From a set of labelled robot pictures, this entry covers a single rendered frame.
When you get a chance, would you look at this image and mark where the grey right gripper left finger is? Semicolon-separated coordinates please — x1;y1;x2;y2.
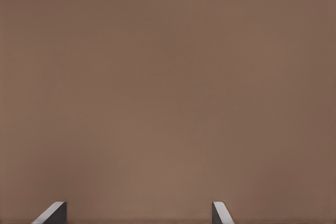
31;201;68;224

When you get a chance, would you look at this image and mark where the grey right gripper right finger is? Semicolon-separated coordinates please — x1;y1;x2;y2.
212;201;235;224

